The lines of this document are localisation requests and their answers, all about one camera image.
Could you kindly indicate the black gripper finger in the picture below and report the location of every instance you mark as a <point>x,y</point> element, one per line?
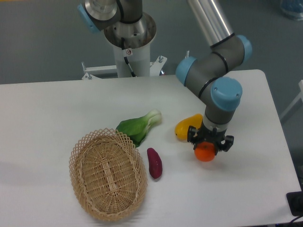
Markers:
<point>224,143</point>
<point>191,136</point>

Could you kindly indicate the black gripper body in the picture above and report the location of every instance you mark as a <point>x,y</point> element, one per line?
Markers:
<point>215,137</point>

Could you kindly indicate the orange fruit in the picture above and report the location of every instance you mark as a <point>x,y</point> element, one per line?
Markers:
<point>205,151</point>

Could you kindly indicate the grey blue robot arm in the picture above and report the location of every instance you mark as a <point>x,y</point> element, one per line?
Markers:
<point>206,78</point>

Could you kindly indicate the yellow mango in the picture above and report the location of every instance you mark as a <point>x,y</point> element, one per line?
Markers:
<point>182,127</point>

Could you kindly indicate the purple sweet potato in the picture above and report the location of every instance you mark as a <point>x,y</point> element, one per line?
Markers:
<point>155,163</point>

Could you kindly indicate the green bok choy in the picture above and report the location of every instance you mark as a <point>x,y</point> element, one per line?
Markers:
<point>137,128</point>

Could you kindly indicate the black device at table edge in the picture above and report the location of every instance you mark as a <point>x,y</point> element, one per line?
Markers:
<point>295,202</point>

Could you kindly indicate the woven wicker basket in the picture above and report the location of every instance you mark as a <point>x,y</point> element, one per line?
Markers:
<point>108,175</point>

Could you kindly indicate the blue bag in corner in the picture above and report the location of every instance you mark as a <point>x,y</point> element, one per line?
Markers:
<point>292,9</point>

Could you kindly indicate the white frame at right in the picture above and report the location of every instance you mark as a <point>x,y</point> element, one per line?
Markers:
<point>295,104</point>

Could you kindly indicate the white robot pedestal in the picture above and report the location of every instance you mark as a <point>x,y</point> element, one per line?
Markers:
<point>131,45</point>

